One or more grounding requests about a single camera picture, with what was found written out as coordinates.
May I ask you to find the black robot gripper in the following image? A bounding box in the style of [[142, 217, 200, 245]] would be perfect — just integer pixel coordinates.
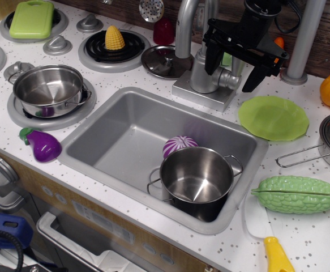
[[203, 19, 289, 92]]

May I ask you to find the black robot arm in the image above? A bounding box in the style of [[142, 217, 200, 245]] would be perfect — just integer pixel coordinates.
[[203, 1, 289, 92]]

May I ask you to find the silver faucet lever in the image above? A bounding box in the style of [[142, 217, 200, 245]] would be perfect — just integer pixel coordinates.
[[211, 67, 242, 90]]

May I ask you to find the grey vertical pole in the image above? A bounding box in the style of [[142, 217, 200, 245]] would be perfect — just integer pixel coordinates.
[[280, 0, 326, 86]]

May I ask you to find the silver toy faucet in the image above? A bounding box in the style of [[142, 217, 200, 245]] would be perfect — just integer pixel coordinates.
[[172, 0, 243, 113]]

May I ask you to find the small orange toy carrot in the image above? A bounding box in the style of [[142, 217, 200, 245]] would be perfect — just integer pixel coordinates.
[[274, 37, 285, 49]]

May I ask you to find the green plastic plate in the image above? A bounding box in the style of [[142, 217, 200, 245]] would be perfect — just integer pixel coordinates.
[[238, 96, 310, 141]]

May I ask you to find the steel pot lid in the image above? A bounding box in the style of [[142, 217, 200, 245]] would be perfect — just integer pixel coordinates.
[[141, 45, 194, 79]]

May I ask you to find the red toy pepper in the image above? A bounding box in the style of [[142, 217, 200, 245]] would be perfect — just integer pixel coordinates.
[[153, 17, 175, 45]]

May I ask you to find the silver slotted ladle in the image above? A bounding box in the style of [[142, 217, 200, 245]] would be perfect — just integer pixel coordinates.
[[139, 0, 164, 23]]

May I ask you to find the purple white toy onion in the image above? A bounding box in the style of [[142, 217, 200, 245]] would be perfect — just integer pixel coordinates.
[[162, 135, 198, 159]]

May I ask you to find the steel pot in sink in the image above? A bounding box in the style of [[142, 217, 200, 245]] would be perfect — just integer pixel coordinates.
[[147, 147, 243, 222]]

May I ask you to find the yellow toy corn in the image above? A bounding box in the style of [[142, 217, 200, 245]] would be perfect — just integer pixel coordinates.
[[105, 25, 125, 50]]

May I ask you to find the green toy bitter gourd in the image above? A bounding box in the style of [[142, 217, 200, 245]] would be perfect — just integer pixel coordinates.
[[251, 176, 330, 214]]

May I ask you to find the grey toy sink basin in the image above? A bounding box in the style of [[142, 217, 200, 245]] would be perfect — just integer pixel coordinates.
[[58, 87, 268, 235]]

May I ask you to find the black burner under corn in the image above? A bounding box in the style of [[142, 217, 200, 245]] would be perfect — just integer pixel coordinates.
[[78, 30, 150, 73]]

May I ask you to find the silver stove knob upper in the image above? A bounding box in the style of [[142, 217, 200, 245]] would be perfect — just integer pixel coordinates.
[[76, 14, 104, 33]]

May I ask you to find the silver stove knob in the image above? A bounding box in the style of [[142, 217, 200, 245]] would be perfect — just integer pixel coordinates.
[[3, 61, 34, 84], [43, 35, 72, 56], [76, 14, 104, 33]]

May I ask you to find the silver stove knob middle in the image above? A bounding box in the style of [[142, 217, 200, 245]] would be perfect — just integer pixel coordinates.
[[43, 35, 72, 56]]

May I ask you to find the grey burner under board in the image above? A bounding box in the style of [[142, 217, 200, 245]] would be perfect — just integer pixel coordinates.
[[0, 8, 68, 43]]

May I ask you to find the steel pot on burner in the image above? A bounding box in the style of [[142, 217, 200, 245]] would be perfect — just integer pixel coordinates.
[[8, 64, 92, 118]]

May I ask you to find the purple toy eggplant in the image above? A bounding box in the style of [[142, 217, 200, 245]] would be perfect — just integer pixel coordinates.
[[19, 127, 62, 163]]

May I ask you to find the green toy cutting board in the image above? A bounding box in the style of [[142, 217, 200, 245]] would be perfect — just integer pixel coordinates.
[[9, 1, 54, 39]]

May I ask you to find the silver stove knob lower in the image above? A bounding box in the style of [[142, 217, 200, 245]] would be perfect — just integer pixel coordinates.
[[3, 61, 34, 84]]

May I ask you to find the grey burner under pot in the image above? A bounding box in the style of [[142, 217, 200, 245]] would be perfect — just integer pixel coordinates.
[[7, 79, 97, 131]]

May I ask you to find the black cable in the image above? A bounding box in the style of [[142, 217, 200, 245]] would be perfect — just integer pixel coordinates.
[[273, 0, 302, 35]]

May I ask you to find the silver oven door handle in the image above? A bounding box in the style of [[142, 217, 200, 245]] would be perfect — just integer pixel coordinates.
[[37, 212, 131, 271]]

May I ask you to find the blue clamp with cable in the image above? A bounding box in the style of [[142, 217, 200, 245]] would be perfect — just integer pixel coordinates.
[[0, 214, 34, 272]]

